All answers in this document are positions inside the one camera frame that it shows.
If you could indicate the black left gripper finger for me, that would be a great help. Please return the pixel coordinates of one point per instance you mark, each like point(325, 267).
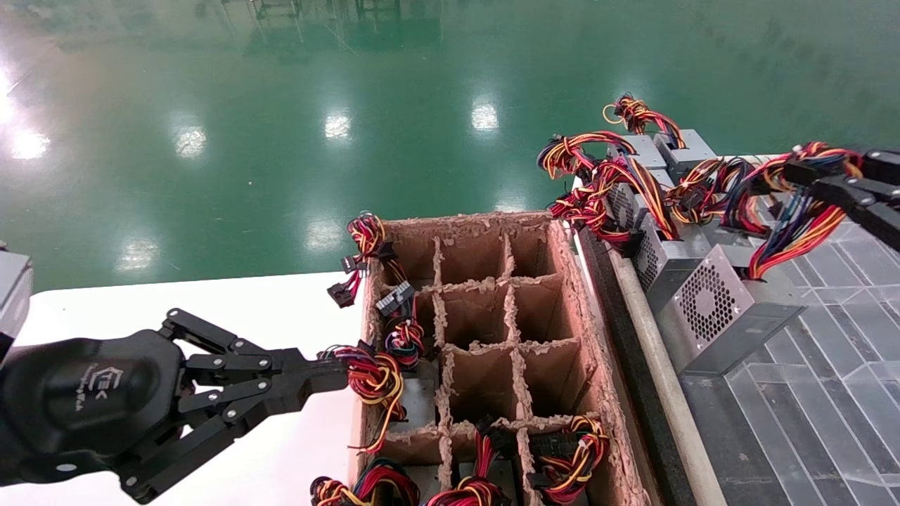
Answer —
point(267, 364)
point(281, 400)

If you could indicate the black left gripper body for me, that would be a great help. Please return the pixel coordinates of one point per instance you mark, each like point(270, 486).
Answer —
point(84, 400)

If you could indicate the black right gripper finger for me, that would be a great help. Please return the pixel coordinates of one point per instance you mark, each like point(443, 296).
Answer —
point(872, 204)
point(882, 167)

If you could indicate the stacked grey power supply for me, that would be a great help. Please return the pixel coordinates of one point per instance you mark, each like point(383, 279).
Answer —
point(685, 151)
point(643, 151)
point(703, 190)
point(675, 260)

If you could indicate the brown cardboard divider box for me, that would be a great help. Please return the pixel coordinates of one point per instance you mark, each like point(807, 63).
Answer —
point(485, 246)

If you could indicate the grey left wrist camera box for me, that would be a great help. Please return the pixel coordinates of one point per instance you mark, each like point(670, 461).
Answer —
point(13, 295)

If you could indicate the beige side rail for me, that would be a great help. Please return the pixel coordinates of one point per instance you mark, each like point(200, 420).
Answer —
point(675, 400)

